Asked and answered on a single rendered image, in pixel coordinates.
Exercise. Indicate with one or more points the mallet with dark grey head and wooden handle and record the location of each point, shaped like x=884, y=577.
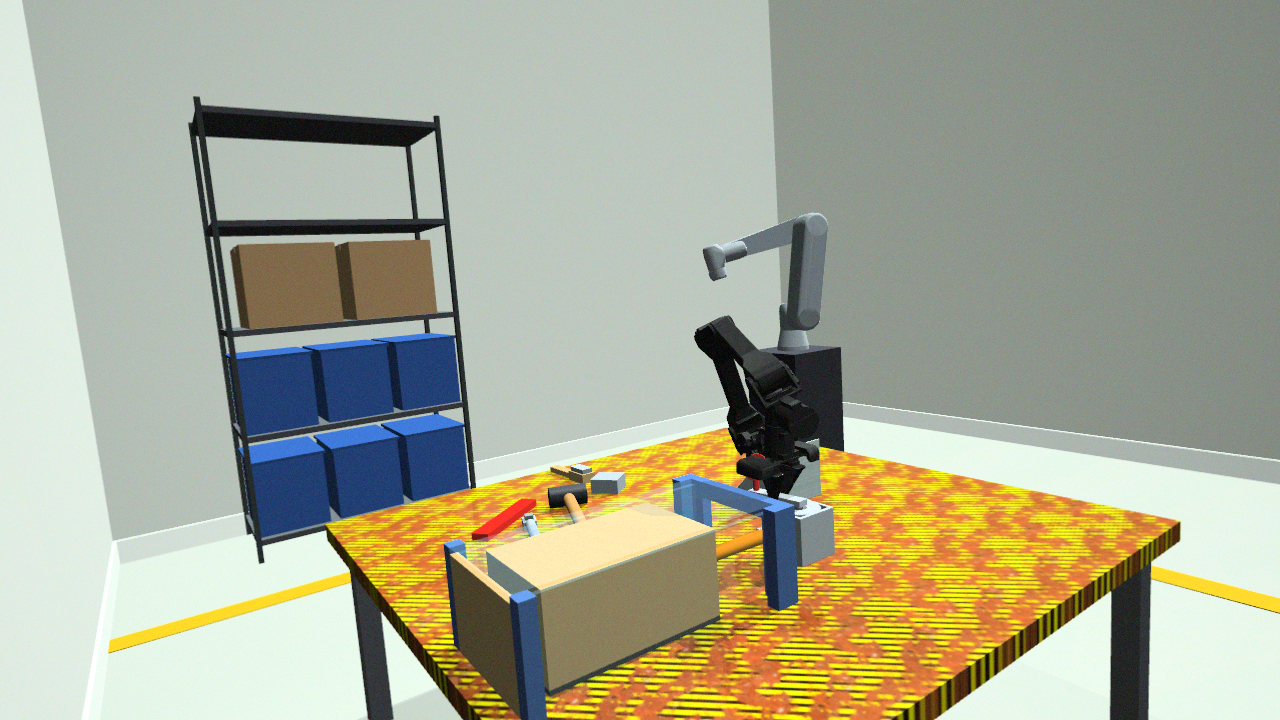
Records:
x=569, y=495

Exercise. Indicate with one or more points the red flat bar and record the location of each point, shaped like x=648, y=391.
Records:
x=504, y=519

